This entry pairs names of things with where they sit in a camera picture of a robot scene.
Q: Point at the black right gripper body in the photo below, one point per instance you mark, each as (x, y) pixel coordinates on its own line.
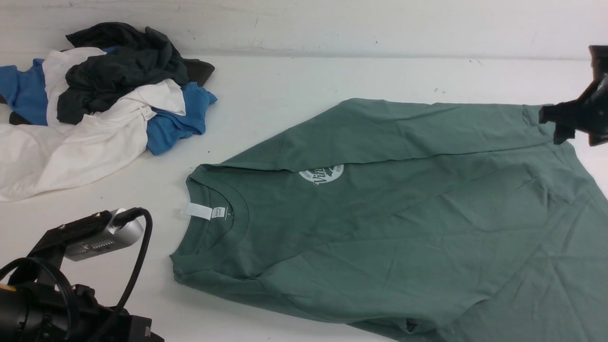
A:
(593, 103)

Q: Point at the green long sleeve shirt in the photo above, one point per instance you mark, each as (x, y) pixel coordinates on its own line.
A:
(421, 223)

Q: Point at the white shirt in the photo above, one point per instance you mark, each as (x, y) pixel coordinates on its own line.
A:
(36, 158)

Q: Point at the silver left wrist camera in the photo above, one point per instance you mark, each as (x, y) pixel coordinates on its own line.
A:
(112, 237)

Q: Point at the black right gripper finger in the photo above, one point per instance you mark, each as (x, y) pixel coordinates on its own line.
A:
(560, 114)
(562, 134)

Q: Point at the dark grey shirt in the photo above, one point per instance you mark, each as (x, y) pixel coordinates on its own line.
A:
(130, 58)

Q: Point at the blue shirt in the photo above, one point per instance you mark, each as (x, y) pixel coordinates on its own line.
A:
(175, 123)

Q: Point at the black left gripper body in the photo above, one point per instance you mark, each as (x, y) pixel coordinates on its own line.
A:
(126, 328)

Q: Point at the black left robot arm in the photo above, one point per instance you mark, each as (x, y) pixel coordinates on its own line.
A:
(38, 304)

